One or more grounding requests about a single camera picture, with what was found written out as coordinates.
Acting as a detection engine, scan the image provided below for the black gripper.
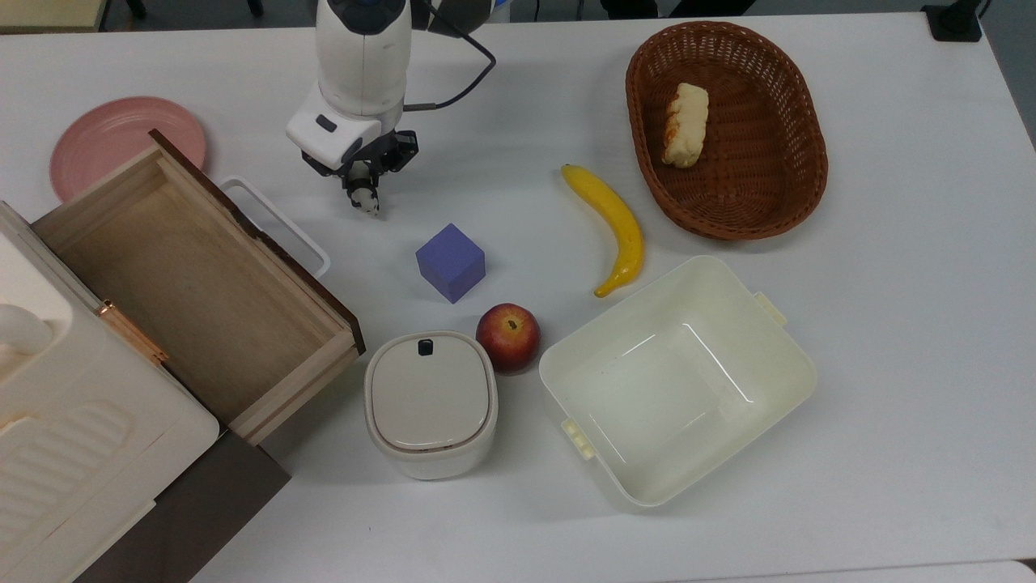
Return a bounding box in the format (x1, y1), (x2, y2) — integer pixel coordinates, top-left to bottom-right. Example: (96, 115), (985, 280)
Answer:
(303, 129), (420, 213)

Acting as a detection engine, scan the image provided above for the black white panda toy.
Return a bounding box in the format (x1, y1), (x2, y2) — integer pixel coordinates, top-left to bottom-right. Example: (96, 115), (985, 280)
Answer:
(348, 162), (381, 218)

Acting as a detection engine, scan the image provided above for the toy bread loaf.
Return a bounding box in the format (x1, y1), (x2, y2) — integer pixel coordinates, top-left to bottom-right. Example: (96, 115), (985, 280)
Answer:
(661, 82), (711, 170)

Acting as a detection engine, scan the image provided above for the purple cube block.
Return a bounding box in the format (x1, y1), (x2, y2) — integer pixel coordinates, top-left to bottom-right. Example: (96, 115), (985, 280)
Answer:
(415, 223), (487, 305)

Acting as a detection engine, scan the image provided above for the red apple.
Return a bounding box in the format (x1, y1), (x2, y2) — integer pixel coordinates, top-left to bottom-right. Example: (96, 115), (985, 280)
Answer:
(475, 303), (542, 375)

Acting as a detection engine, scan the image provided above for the white lidded canister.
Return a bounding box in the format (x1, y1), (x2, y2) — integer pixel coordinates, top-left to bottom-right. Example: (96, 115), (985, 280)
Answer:
(363, 330), (499, 481)

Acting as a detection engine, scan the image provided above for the yellow banana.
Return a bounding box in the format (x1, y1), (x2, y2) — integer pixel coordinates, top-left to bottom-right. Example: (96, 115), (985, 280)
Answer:
(561, 164), (646, 299)

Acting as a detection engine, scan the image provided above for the pink plate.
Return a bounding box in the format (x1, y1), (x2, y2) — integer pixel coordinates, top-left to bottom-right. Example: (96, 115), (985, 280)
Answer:
(49, 96), (208, 204)

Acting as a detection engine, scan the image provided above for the dark brown wooden cabinet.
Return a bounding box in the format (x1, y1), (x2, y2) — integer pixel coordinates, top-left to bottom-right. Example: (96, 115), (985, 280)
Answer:
(73, 429), (292, 583)

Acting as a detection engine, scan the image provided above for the light wooden desk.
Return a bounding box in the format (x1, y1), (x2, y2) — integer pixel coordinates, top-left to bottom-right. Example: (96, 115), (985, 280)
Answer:
(0, 0), (111, 34)

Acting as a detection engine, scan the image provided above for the cream open plastic bin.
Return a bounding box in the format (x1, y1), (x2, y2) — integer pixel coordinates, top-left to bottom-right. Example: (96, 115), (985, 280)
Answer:
(538, 255), (817, 509)

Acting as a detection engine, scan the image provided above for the brown wicker basket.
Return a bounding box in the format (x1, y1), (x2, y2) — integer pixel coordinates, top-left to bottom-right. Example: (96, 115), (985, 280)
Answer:
(625, 21), (830, 241)

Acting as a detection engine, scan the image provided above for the black table clamp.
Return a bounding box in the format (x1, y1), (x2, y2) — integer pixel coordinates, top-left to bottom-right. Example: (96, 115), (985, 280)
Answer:
(921, 0), (985, 44)

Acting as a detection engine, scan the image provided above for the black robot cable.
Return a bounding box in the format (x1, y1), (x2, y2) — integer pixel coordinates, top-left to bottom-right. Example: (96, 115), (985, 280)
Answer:
(402, 0), (497, 113)

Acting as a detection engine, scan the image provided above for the wooden drawer with white handle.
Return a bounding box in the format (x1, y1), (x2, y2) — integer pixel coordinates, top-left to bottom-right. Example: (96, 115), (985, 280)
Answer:
(31, 129), (367, 447)

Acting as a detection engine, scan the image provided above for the cream storage box with handles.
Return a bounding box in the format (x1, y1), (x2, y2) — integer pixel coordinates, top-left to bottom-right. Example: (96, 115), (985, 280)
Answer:
(0, 200), (222, 583)

